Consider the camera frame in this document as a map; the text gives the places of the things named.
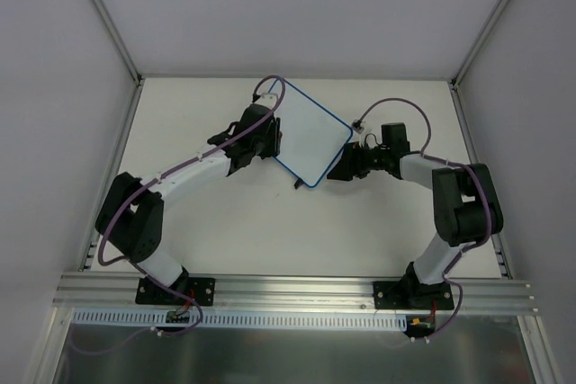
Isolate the blue-framed small whiteboard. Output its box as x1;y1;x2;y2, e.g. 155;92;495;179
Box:
268;80;353;188

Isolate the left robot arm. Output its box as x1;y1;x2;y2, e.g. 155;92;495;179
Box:
94;103;281;304

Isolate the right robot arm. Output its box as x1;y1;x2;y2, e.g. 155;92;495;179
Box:
327;123;503;309

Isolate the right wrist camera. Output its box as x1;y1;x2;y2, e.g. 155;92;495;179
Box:
351;120;365;134

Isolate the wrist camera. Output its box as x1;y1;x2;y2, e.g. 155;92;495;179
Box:
351;120;365;134
253;93;279;110

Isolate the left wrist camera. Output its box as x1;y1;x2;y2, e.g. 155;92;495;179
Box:
253;93;279;110

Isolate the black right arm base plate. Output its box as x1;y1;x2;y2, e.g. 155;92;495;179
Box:
372;281;455;311

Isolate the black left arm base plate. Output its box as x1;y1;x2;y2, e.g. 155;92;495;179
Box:
135;274;216;307

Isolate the aluminium corner frame post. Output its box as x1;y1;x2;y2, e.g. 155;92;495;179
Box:
89;0;142;85

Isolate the white slotted cable duct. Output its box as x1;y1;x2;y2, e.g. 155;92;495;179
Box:
71;308;408;332

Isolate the aluminium front rail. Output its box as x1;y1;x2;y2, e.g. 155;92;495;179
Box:
52;272;539;316

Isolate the right aluminium frame post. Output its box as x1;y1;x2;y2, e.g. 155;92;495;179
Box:
450;0;512;87

